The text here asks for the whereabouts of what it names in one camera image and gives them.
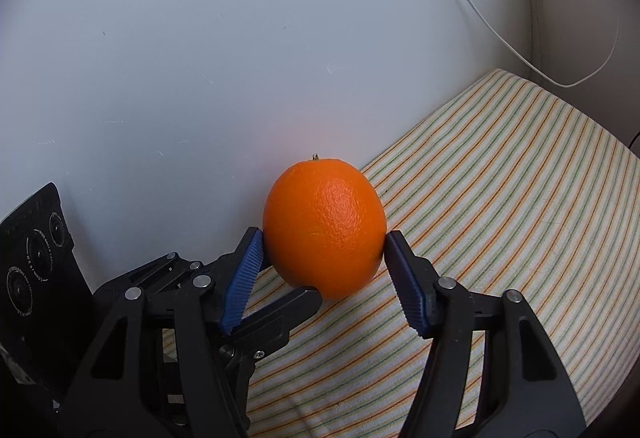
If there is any white cable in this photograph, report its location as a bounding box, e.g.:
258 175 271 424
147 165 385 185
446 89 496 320
412 0 622 89

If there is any white partition board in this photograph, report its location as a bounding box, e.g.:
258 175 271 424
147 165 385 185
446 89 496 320
0 0 532 304

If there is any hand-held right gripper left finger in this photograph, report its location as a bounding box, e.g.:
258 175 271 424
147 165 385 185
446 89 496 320
55 227 264 438

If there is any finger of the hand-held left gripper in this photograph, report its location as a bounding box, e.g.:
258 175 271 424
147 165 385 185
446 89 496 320
220 285 323 371
92 252 221 301

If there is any oval orange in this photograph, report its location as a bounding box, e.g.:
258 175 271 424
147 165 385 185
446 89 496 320
262 154 387 301

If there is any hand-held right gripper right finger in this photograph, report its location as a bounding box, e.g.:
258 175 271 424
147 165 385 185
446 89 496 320
384 231 587 438

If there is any striped cloth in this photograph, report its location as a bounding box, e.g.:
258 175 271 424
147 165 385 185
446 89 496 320
160 68 640 438

